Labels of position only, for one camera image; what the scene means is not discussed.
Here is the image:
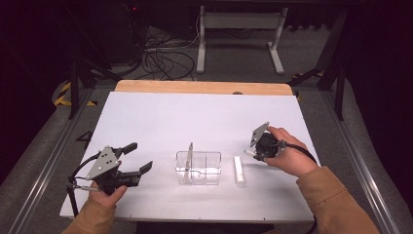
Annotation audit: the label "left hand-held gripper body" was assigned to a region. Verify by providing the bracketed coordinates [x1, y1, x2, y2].
[86, 145, 144, 196]

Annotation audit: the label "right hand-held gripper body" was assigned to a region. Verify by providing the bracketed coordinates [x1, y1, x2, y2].
[248, 121, 287, 161]

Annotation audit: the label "silver pen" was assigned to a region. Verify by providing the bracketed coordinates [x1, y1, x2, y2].
[183, 141, 195, 183]

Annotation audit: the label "clear plastic organizer box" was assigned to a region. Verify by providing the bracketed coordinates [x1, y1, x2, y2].
[175, 150, 223, 186]

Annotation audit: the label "person's right hand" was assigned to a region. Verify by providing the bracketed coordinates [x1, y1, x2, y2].
[265, 126, 321, 178]

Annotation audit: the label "person's left hand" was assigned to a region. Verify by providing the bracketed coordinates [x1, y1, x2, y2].
[88, 180, 129, 210]

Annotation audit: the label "thick white marker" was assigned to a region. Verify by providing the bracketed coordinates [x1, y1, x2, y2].
[233, 155, 245, 187]

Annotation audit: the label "white table board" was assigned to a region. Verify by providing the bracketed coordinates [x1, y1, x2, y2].
[58, 91, 321, 224]

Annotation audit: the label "yellow black hazard tape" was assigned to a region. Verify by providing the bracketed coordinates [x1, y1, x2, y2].
[53, 81, 98, 107]

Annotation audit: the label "black metal stand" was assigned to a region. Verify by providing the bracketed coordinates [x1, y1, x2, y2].
[63, 4, 122, 120]
[286, 9, 348, 122]

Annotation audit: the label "wooden table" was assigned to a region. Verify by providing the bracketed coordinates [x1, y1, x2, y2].
[114, 79, 294, 97]

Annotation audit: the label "white metal stand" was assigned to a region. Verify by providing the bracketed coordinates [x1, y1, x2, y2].
[196, 5, 289, 75]

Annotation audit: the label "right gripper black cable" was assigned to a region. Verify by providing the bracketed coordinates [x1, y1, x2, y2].
[284, 141, 319, 234]

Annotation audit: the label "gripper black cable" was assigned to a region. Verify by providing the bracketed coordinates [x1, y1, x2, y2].
[65, 151, 102, 218]
[284, 141, 319, 234]

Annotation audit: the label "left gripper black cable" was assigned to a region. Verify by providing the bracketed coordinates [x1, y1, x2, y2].
[65, 151, 102, 218]

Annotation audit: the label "aluminium floor rail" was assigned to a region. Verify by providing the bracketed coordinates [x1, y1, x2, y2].
[319, 91, 403, 234]
[7, 89, 95, 234]

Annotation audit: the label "black floor cables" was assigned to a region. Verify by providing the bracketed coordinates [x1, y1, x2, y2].
[138, 27, 201, 82]

